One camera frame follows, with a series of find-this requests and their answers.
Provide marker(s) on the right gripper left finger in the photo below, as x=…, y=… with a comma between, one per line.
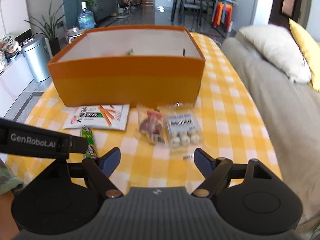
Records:
x=98, y=172

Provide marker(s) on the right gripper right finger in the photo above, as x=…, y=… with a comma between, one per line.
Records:
x=215, y=172

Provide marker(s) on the green sausage stick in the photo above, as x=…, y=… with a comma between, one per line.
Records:
x=87, y=133

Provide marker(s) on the clear bag purple snack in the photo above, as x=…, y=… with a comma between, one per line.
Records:
x=150, y=125

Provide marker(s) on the yellow checkered tablecloth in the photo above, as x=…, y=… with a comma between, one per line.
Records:
x=231, y=127

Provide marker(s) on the clear bag white candies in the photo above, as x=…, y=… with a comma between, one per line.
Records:
x=182, y=126

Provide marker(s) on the white breadstick snack packet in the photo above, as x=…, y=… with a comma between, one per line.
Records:
x=98, y=117

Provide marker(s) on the white low cabinet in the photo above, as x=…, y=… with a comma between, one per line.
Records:
x=14, y=80

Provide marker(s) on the grey metal trash bin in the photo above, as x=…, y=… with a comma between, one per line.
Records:
x=36, y=54

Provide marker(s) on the beige sofa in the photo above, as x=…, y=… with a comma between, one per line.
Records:
x=290, y=112

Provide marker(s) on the orange cardboard box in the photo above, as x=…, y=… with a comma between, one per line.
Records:
x=167, y=67

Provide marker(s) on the green potted plant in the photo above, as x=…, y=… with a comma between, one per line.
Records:
x=48, y=26

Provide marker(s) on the small white stool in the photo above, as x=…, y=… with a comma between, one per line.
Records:
x=73, y=33

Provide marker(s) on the blue water jug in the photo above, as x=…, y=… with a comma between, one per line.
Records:
x=86, y=18

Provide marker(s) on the white cushion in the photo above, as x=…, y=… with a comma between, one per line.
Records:
x=277, y=45

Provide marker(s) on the orange red stacked stools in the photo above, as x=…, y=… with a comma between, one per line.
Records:
x=223, y=14

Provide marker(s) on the yellow cushion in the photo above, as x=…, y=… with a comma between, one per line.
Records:
x=310, y=50

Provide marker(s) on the dark dining table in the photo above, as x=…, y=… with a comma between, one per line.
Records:
x=208, y=7

